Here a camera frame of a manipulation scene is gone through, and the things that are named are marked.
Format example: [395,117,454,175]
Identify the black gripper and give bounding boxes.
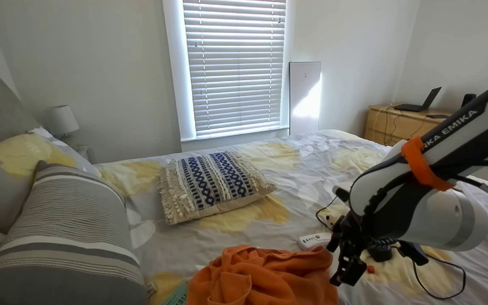
[325,210,371,288]

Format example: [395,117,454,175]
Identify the orange fleece throw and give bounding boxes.
[185,244,342,305]

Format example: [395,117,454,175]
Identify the white small remote control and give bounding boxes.
[298,231,334,253]

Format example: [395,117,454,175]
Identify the grey yellow leaf duvet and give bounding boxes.
[93,127,488,305]

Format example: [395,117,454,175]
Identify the light wooden dresser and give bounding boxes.
[363,104,454,149]

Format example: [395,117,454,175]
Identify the blue cream patterned cushion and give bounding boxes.
[158,149,278,227]

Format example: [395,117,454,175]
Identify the teal paperback book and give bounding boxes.
[161,280,191,305]

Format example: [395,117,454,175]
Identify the black laptop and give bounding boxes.
[393,85,444,114]

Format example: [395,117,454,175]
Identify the white flat panel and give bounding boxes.
[288,60,324,138]

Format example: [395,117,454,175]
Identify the white venetian blinds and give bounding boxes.
[181,0,290,138]

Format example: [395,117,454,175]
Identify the grey striped pillow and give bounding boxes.
[0,160,149,305]

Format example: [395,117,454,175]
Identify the white bedside lamp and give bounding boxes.
[42,104,81,151]

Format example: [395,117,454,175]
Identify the yellow grey leaf pillow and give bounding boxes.
[0,126,102,234]

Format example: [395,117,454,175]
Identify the thin black adapter cable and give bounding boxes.
[315,194,468,302]

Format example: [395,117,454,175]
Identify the orange strap on arm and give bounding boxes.
[400,136,454,194]

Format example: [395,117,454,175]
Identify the white window frame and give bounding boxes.
[161,0,293,144]

